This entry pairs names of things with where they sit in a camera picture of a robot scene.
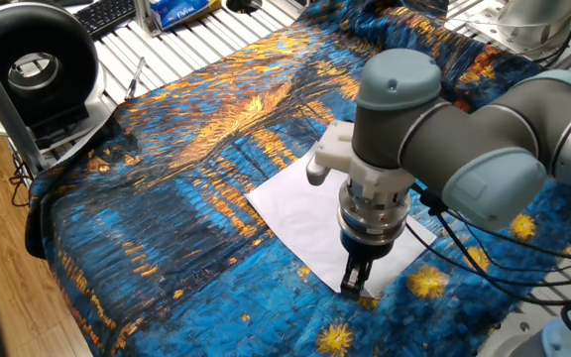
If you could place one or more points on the black keyboard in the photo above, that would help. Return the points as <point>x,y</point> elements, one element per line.
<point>104,15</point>

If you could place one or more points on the starry night painted tablecloth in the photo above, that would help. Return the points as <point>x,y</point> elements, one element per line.
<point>166,223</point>

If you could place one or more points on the short aluminium upright profile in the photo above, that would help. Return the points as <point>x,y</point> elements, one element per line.
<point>146,17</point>

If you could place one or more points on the blue tissue pack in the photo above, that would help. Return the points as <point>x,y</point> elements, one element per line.
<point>179,12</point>

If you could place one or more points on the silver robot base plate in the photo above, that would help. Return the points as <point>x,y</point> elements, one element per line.
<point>513,332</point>

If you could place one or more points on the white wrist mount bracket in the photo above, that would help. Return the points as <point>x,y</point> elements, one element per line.
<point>335,149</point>

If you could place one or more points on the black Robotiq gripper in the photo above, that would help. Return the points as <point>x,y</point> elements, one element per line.
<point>367,252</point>

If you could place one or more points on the silver cylindrical device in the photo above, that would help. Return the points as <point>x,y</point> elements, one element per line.
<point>538,20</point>

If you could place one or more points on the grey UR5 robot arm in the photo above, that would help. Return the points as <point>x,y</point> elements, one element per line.
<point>464,139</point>

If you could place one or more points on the grey diagonal metal pole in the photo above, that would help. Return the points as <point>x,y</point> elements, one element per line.
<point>3,104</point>

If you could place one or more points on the white paper sheet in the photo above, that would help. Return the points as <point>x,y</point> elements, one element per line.
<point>295,218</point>

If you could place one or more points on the perforated aluminium plate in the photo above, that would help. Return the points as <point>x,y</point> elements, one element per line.
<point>474,25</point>

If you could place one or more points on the grey pen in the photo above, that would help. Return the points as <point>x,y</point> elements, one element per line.
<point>135,79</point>

